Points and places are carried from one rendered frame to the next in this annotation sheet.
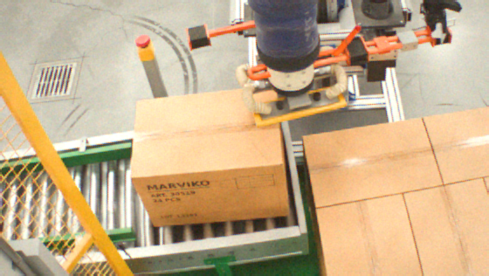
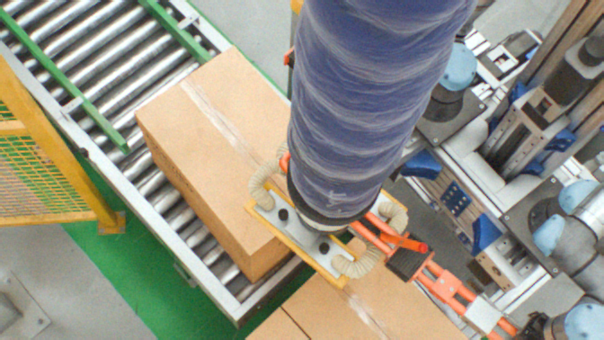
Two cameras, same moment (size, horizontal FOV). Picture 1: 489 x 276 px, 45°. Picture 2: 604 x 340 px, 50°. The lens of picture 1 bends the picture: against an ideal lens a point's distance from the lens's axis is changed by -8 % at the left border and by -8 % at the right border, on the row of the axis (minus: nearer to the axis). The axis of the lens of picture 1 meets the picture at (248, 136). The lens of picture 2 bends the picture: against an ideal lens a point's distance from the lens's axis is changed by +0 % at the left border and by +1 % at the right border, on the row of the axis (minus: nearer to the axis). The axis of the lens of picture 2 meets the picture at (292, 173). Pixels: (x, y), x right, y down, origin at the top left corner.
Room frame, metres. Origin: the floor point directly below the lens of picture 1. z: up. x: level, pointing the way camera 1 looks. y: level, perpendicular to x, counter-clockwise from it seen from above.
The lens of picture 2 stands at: (1.08, -0.48, 2.80)
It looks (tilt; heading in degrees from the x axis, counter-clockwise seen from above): 68 degrees down; 39
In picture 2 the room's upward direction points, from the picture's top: 5 degrees clockwise
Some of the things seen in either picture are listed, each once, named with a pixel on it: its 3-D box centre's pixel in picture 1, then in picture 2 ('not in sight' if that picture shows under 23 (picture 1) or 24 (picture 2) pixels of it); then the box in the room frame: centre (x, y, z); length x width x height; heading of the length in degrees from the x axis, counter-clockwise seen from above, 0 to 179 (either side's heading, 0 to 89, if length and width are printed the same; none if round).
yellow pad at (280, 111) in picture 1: (299, 102); (303, 232); (1.49, -0.20, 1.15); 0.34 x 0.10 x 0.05; 93
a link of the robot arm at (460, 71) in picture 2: not in sight; (451, 70); (2.12, -0.19, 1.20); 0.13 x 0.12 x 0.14; 51
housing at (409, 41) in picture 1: (407, 41); (480, 316); (1.61, -0.66, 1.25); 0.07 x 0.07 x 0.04; 3
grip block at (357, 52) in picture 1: (354, 51); (408, 257); (1.60, -0.45, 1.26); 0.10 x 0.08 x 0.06; 3
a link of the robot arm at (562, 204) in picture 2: not in sight; (581, 207); (2.04, -0.69, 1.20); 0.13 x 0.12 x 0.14; 85
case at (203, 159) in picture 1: (212, 158); (243, 167); (1.61, 0.17, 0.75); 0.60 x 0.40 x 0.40; 83
